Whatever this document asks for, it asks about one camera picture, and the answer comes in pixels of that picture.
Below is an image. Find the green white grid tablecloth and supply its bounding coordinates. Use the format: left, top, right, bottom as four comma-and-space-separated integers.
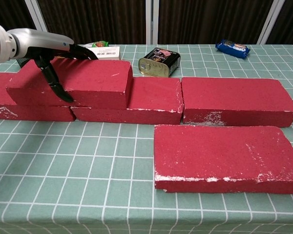
0, 44, 293, 234

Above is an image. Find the green white snack bag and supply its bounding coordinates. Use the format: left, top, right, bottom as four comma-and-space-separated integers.
79, 40, 109, 48

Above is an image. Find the black gold luncheon meat can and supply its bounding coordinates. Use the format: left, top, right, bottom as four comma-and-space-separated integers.
138, 47, 181, 78

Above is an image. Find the blue Oreo cookie pack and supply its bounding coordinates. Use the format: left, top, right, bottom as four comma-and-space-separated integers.
215, 39, 251, 59

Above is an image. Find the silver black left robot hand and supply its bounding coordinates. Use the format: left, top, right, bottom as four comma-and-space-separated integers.
6, 28, 99, 103

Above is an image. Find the white cardboard box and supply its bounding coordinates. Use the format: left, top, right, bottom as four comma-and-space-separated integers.
86, 45, 121, 61

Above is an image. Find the red brick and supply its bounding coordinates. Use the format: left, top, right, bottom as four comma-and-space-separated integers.
182, 77, 293, 128
153, 124, 293, 195
0, 72, 76, 122
70, 77, 185, 125
6, 59, 133, 110

